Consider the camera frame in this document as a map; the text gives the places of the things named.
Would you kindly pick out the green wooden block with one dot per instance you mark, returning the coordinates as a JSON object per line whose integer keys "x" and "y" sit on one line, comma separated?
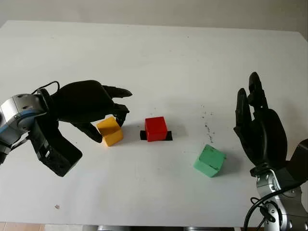
{"x": 209, "y": 160}

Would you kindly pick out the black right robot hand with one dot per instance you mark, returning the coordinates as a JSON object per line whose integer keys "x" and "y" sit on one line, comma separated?
{"x": 264, "y": 137}

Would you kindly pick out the yellow wooden block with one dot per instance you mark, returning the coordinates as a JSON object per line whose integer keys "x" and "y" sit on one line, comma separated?
{"x": 111, "y": 134}

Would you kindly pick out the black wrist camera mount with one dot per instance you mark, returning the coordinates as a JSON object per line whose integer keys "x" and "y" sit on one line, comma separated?
{"x": 57, "y": 156}
{"x": 299, "y": 158}

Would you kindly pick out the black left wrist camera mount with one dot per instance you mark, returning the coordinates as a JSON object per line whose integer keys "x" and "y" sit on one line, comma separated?
{"x": 57, "y": 156}

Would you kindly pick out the red wooden block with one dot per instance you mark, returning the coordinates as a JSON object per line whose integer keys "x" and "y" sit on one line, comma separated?
{"x": 156, "y": 128}

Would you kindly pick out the black tape strip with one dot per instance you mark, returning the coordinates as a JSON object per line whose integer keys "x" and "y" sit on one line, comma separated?
{"x": 142, "y": 135}

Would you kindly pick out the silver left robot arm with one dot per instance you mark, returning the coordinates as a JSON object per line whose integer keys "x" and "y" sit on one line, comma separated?
{"x": 16, "y": 115}

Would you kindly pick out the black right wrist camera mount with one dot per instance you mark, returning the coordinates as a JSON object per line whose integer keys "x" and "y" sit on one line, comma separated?
{"x": 299, "y": 158}

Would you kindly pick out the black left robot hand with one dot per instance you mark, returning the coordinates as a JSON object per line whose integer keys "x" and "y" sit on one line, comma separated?
{"x": 81, "y": 103}

